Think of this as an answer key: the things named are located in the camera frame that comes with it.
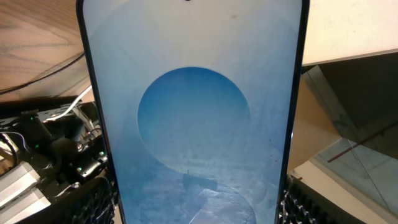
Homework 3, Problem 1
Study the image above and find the blue screen Galaxy smartphone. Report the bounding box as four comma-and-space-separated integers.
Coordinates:
76, 0, 309, 223

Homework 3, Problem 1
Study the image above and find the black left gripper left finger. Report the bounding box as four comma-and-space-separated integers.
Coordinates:
18, 177, 115, 224

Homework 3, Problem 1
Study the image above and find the white power strip cord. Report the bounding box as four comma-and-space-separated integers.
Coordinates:
43, 84, 93, 123

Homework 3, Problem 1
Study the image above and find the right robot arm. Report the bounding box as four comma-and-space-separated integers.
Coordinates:
1, 97, 115, 223

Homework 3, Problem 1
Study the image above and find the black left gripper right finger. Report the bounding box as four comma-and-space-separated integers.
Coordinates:
278, 175, 364, 224

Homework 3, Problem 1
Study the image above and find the black USB charging cable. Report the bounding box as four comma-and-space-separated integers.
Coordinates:
0, 52, 86, 96

